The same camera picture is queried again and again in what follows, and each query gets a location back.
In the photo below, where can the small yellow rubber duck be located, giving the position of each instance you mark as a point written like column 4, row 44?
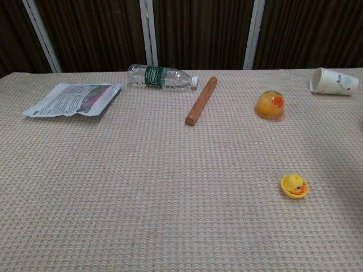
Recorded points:
column 295, row 183

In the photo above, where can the translucent yellow-orange plastic capsule ball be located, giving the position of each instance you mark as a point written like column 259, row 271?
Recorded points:
column 269, row 105

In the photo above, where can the brown wooden rod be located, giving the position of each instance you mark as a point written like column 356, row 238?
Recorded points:
column 202, row 100

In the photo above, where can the clear water bottle, green label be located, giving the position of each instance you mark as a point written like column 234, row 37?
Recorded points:
column 161, row 77

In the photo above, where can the beige woven tablecloth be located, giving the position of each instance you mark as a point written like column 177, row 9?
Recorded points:
column 141, row 184

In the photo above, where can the white and pink snack packet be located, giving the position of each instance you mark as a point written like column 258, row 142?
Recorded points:
column 73, row 99

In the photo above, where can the dark pleated curtain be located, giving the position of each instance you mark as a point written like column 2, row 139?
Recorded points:
column 96, row 31

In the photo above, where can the white paper cup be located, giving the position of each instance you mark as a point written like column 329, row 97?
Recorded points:
column 331, row 81

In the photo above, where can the white metal frame post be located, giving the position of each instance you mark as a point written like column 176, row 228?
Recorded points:
column 149, row 34
column 253, row 34
column 42, row 37

